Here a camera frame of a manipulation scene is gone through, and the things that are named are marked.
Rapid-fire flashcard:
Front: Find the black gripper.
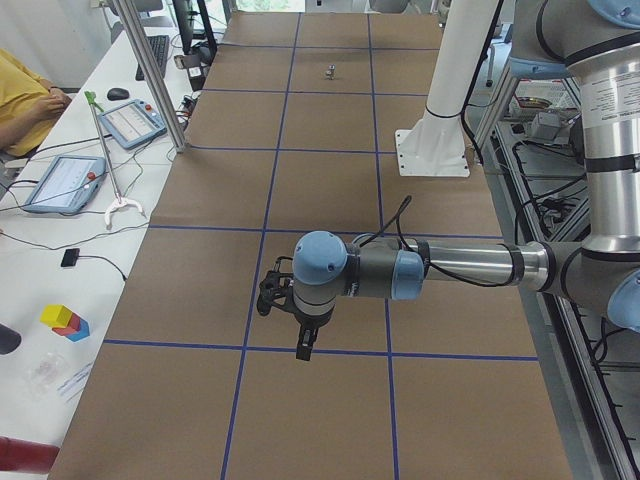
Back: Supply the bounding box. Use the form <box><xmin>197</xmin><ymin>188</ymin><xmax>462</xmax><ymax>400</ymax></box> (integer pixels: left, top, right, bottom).
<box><xmin>295</xmin><ymin>312</ymin><xmax>330</xmax><ymax>361</ymax></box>

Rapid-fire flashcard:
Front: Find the small metal pipe fitting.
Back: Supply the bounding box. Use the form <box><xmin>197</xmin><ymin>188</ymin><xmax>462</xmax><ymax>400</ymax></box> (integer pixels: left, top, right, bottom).
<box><xmin>325</xmin><ymin>64</ymin><xmax>336</xmax><ymax>80</ymax></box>

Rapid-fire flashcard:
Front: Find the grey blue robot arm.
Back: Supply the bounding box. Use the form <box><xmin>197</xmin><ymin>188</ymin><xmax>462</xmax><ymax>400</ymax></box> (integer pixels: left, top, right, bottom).
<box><xmin>286</xmin><ymin>1</ymin><xmax>639</xmax><ymax>360</ymax></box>

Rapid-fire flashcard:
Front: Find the brown paper table mat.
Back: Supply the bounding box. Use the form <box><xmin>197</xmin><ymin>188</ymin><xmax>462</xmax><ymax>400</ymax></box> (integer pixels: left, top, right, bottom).
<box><xmin>51</xmin><ymin>13</ymin><xmax>571</xmax><ymax>479</ymax></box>

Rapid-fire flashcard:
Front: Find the blue wooden block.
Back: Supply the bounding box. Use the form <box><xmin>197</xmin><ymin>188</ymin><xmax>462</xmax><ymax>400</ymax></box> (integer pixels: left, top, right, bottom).
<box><xmin>66</xmin><ymin>319</ymin><xmax>90</xmax><ymax>342</ymax></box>

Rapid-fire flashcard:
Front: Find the red wooden block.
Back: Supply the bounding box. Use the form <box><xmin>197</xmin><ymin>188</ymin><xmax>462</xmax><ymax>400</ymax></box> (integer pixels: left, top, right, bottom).
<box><xmin>52</xmin><ymin>313</ymin><xmax>82</xmax><ymax>337</ymax></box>

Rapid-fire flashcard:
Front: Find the yellow wooden block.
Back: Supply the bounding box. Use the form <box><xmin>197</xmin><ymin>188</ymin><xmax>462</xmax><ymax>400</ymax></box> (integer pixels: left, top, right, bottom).
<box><xmin>40</xmin><ymin>304</ymin><xmax>73</xmax><ymax>328</ymax></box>

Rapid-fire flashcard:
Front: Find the clear plastic bag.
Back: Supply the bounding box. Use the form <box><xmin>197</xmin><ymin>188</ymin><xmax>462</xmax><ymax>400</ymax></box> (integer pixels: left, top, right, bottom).
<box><xmin>24</xmin><ymin>352</ymin><xmax>69</xmax><ymax>397</ymax></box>

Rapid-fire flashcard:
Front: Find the far blue teach pendant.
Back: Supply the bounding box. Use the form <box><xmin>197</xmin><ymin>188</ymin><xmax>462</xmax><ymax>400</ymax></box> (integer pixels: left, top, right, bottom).
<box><xmin>98</xmin><ymin>99</ymin><xmax>167</xmax><ymax>150</ymax></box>

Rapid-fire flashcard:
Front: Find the blue teach pendant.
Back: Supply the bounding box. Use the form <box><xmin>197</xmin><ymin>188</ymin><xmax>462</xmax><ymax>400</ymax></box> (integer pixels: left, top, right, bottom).
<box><xmin>23</xmin><ymin>155</ymin><xmax>106</xmax><ymax>214</ymax></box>
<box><xmin>98</xmin><ymin>99</ymin><xmax>167</xmax><ymax>150</ymax></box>

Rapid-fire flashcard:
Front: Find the near blue teach pendant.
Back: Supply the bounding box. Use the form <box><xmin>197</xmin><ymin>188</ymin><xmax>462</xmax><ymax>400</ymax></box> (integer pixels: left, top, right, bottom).
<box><xmin>23</xmin><ymin>155</ymin><xmax>106</xmax><ymax>214</ymax></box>

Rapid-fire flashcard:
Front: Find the black monitor stand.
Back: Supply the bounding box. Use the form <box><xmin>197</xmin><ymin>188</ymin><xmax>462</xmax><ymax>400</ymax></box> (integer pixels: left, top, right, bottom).
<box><xmin>172</xmin><ymin>0</ymin><xmax>218</xmax><ymax>66</ymax></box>

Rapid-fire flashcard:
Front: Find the black computer mouse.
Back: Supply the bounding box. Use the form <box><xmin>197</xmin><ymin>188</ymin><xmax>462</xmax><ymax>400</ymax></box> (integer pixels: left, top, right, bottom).
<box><xmin>107</xmin><ymin>87</ymin><xmax>130</xmax><ymax>101</ymax></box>

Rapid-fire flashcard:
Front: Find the red cylinder object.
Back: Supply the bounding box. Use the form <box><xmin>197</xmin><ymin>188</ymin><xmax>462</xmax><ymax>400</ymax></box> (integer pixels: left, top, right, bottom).
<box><xmin>1</xmin><ymin>437</ymin><xmax>60</xmax><ymax>474</ymax></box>

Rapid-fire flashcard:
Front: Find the green white reacher grabber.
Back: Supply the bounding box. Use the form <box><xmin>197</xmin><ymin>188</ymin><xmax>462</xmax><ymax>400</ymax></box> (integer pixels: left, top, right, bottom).
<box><xmin>84</xmin><ymin>91</ymin><xmax>146</xmax><ymax>230</ymax></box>

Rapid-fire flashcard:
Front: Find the black keyboard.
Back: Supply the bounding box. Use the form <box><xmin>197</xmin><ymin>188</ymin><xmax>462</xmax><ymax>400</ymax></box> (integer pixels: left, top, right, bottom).
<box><xmin>147</xmin><ymin>35</ymin><xmax>170</xmax><ymax>78</ymax></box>

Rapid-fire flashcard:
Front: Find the person in yellow shirt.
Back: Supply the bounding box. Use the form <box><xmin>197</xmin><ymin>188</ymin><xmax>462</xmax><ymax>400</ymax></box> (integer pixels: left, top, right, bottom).
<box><xmin>1</xmin><ymin>49</ymin><xmax>72</xmax><ymax>158</ymax></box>

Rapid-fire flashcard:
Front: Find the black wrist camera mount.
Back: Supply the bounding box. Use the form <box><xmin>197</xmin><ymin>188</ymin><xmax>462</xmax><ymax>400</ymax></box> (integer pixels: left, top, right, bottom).
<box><xmin>256</xmin><ymin>256</ymin><xmax>294</xmax><ymax>316</ymax></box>

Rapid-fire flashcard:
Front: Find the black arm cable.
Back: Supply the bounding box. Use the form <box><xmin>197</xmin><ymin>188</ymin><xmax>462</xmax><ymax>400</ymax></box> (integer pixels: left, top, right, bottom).
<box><xmin>359</xmin><ymin>195</ymin><xmax>516</xmax><ymax>288</ymax></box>

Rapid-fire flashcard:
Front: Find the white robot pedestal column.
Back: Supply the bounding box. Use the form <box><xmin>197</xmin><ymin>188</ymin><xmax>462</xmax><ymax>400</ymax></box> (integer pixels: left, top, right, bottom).
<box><xmin>395</xmin><ymin>0</ymin><xmax>502</xmax><ymax>178</ymax></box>

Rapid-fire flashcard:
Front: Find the small black box with cable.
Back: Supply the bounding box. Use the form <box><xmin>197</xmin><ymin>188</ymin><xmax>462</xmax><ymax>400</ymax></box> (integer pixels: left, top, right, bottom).
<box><xmin>60</xmin><ymin>248</ymin><xmax>80</xmax><ymax>268</ymax></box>

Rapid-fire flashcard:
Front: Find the aluminium frame post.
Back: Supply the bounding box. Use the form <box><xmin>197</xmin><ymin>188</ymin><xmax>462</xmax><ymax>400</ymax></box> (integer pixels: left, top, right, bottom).
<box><xmin>113</xmin><ymin>0</ymin><xmax>186</xmax><ymax>153</ymax></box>

